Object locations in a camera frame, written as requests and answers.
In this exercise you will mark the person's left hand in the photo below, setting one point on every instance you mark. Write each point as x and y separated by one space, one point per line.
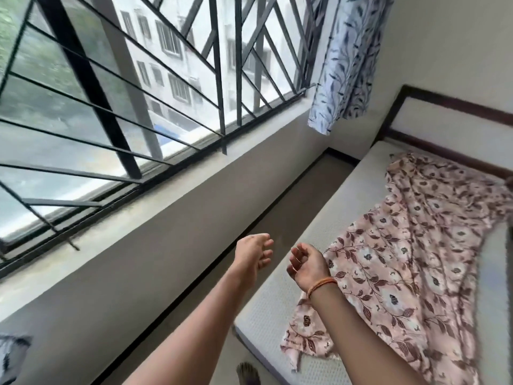
252 254

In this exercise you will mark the person's right hand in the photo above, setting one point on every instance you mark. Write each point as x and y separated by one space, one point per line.
310 270

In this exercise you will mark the white honeycomb mattress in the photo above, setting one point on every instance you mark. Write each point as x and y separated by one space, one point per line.
352 196

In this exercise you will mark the black bed frame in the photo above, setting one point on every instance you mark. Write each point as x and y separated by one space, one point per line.
242 342

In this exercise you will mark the peach floral sheet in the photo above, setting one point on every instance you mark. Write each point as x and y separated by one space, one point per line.
421 256

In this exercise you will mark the brown wooden bed headboard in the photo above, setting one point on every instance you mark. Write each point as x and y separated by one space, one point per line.
453 102

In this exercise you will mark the person's left forearm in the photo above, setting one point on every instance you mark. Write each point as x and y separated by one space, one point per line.
192 340

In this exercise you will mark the person's right forearm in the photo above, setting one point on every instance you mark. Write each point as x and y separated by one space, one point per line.
360 348

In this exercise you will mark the person's bare foot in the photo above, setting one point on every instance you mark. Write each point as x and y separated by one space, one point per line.
247 374

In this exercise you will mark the orange wrist band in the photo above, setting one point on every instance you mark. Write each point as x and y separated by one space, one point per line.
320 283

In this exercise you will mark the black framed window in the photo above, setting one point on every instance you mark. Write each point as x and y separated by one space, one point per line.
120 96

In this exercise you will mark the white leaf print curtain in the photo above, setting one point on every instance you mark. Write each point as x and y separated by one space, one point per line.
12 356
348 56

